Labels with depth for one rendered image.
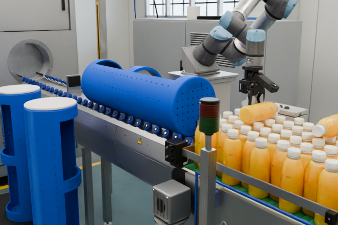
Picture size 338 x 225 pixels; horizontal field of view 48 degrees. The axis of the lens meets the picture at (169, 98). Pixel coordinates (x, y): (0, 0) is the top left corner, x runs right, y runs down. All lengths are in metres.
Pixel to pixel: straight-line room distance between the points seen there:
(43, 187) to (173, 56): 2.54
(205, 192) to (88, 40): 6.12
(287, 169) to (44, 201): 1.42
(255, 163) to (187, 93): 0.54
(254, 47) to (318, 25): 2.98
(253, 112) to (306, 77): 3.24
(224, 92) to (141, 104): 0.67
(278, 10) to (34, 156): 1.48
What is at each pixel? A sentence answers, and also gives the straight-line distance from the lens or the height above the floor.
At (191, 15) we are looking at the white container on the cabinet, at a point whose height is 1.49.
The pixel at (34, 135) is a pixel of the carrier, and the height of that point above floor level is 0.89.
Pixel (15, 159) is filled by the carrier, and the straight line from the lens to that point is 2.65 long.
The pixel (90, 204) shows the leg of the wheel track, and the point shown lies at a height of 0.22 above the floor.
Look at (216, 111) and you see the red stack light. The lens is 1.15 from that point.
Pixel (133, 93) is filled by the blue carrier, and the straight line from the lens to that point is 1.91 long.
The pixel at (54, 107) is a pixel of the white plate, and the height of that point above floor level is 1.04.
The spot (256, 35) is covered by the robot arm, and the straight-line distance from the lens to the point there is 1.61.
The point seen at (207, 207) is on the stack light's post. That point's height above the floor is 0.91.
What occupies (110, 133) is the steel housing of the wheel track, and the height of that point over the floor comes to 0.85.
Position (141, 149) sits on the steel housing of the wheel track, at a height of 0.85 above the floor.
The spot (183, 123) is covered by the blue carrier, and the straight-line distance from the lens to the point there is 1.73.
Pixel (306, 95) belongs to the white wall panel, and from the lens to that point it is 4.70.
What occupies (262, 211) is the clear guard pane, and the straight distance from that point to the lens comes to 1.25.
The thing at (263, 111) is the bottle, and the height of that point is 1.14.
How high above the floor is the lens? 1.51
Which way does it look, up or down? 13 degrees down
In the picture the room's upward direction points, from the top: straight up
